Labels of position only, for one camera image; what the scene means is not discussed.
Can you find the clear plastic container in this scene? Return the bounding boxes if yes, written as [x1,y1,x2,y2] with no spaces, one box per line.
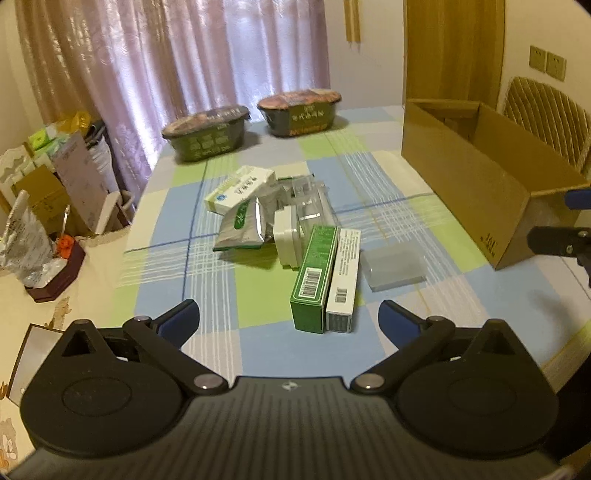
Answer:
[361,241,427,292]

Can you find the white medicine box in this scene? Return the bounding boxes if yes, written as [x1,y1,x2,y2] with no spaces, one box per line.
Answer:
[325,228,362,333]

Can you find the green medicine box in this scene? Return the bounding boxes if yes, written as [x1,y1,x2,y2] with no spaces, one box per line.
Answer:
[290,225,339,334]

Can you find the checkered tablecloth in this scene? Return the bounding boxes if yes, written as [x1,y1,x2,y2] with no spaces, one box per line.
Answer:
[111,106,590,386]

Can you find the brown cardboard box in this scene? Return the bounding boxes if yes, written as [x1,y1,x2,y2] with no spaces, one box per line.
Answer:
[402,100,590,270]

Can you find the dark wooden tray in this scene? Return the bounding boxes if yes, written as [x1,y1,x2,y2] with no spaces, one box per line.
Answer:
[25,240,86,303]

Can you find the silver green foil pouch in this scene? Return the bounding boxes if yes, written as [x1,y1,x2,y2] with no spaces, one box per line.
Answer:
[213,196,274,252]

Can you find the white plastic case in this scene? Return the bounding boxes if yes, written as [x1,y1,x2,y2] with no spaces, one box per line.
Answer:
[273,205,303,269]

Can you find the white crumpled plastic bag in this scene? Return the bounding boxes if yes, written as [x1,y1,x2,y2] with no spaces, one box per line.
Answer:
[1,190,67,288]

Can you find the clear plastic wrapper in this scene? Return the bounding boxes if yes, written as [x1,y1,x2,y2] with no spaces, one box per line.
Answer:
[276,175,337,233]

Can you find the white green small box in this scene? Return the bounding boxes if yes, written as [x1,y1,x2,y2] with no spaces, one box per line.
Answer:
[204,165,276,215]

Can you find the left green instant noodle bowl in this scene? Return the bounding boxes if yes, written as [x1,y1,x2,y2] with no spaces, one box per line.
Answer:
[161,105,250,162]

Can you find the green instant noodle bowl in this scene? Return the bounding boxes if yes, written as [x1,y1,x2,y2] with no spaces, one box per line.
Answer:
[161,105,250,162]
[256,88,342,138]

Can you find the yellow plastic bag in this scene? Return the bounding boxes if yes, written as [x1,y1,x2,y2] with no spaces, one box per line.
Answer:
[56,110,92,136]

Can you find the right green instant noodle bowl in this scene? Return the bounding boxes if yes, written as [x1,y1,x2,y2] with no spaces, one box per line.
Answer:
[256,88,342,138]

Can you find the pink curtain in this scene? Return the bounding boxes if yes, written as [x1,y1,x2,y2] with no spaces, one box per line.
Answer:
[15,1,329,195]

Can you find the wall switch plate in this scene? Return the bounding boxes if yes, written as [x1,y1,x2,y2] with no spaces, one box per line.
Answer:
[529,45,567,81]

